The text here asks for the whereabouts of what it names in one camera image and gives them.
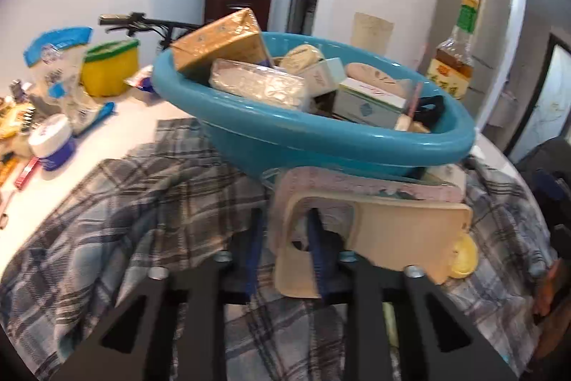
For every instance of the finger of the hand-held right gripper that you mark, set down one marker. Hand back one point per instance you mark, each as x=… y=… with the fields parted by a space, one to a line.
x=545 y=182

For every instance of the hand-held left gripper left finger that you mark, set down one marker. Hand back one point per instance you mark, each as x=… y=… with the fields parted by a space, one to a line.
x=252 y=256

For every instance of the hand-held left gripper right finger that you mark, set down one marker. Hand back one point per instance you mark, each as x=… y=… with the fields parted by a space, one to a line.
x=324 y=278

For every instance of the beige plastic case tray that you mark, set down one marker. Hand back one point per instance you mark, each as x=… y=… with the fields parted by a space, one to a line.
x=401 y=238

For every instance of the blue plastic basin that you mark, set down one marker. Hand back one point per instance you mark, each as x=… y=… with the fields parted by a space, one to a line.
x=290 y=144

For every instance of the gold blue carton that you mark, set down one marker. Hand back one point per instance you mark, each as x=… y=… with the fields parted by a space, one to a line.
x=218 y=41

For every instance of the person's right hand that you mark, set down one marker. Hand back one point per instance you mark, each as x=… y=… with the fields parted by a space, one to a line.
x=551 y=291

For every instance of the white sink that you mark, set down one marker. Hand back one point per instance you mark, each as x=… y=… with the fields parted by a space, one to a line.
x=502 y=108

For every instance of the decorated glass door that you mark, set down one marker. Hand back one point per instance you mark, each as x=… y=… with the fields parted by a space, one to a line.
x=544 y=95

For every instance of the yellow round lid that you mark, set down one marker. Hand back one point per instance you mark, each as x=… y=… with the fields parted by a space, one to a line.
x=464 y=258

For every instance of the blue plaid cloth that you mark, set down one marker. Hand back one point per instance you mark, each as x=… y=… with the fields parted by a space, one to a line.
x=134 y=207

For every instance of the black hair clip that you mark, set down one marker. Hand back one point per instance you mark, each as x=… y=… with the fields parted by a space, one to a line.
x=430 y=108

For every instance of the glass bottle yellow label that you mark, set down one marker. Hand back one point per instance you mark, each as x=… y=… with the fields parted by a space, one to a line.
x=450 y=68

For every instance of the purple stick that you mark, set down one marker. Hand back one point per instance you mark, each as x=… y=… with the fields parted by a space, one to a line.
x=415 y=97

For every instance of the white wet wipes pack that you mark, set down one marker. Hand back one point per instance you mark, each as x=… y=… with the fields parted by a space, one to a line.
x=258 y=84

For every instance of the white green flat box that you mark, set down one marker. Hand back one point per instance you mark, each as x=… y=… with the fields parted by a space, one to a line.
x=366 y=104

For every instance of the grey refrigerator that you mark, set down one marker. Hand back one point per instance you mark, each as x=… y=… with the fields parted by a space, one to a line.
x=486 y=6

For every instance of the white square box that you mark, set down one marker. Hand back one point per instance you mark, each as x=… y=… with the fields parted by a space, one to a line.
x=323 y=77

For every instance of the beige vented case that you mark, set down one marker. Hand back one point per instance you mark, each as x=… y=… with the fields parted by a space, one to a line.
x=374 y=73

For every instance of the beige round tin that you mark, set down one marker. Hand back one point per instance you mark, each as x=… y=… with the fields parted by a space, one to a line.
x=301 y=57

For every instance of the blue white plastic packet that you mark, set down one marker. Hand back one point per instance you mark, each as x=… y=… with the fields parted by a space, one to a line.
x=142 y=79

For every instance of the white jar blue label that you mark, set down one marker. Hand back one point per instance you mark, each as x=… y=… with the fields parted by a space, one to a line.
x=51 y=144

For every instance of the yellow tub green lid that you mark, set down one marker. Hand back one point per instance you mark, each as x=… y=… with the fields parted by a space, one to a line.
x=107 y=73

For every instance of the red cosmetic tube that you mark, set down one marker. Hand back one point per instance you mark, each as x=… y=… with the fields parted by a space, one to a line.
x=26 y=172

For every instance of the blue white sugar bag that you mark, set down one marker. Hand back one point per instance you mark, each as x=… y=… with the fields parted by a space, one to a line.
x=58 y=77

